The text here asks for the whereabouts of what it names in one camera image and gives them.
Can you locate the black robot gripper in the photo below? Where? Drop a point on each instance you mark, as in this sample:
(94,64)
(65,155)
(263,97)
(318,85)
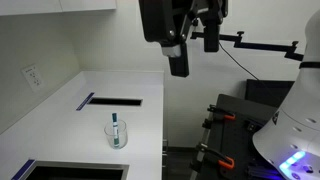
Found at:
(168,21)

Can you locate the teal and white marker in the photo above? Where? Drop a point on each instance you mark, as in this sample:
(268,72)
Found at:
(115,130)

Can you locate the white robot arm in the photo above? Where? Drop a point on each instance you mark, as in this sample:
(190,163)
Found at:
(290,140)

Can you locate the upper orange black clamp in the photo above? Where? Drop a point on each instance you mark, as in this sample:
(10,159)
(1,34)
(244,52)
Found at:
(226,115)

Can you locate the orange black clamp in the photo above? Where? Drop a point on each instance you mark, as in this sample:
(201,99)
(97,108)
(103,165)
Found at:
(226,115)
(222,160)

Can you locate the black monitor panel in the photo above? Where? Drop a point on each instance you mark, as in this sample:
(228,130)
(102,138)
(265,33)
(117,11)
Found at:
(267,92)

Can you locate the black perforated work table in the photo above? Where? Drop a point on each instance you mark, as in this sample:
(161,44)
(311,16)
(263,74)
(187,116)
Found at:
(233,138)

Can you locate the clear drinking glass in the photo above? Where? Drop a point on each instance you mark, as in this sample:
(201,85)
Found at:
(122,130)

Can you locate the lower orange black clamp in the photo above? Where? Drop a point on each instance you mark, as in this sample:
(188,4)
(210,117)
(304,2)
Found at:
(222,160)

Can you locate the blue tape strip far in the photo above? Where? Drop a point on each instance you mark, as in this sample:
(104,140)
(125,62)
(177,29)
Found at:
(85,101)

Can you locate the blue tape strip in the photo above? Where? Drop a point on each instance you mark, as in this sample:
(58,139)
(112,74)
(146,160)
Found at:
(23,169)
(85,101)

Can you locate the white upper cabinet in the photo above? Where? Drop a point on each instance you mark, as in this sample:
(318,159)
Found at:
(22,7)

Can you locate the blue tape strip near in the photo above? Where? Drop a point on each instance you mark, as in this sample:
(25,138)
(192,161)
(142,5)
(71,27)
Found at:
(23,169)

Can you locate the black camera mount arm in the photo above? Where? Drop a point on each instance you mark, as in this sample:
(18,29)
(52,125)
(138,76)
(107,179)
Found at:
(289,50)

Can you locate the white wall outlet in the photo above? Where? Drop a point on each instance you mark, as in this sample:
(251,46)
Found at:
(33,77)

